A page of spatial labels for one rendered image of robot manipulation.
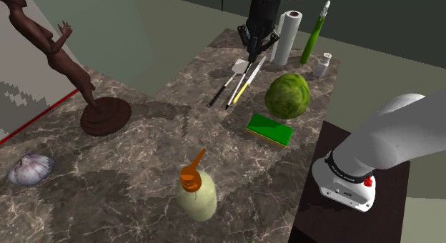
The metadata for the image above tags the white paper towel roll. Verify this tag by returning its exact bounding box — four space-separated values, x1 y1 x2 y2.
269 10 303 66

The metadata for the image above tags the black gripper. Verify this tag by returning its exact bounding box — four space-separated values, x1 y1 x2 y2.
237 0 282 62

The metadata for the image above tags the pale green orange pump bottle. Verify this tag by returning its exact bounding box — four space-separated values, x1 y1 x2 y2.
175 148 218 222

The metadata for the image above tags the black white handled knife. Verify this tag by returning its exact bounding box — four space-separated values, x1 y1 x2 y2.
225 60 253 110

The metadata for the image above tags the green cabbage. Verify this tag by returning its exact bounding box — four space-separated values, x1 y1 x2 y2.
264 73 312 120

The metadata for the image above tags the black handled spatula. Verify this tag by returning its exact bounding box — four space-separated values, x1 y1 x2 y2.
207 59 249 108

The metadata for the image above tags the green bottle white cap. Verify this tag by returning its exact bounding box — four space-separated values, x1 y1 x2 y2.
299 0 331 65

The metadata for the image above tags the purple white garlic bulb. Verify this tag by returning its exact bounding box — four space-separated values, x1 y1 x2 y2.
6 152 56 187

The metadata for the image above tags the brown figure statue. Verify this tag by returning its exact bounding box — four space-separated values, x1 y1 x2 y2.
0 0 132 137

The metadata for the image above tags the green yellow sponge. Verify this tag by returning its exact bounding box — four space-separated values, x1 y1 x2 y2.
246 112 294 149

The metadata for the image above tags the yellow handled knife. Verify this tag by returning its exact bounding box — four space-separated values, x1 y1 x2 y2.
232 56 267 105

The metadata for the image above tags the small white shaker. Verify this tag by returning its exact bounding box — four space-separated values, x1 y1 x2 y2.
312 52 333 78

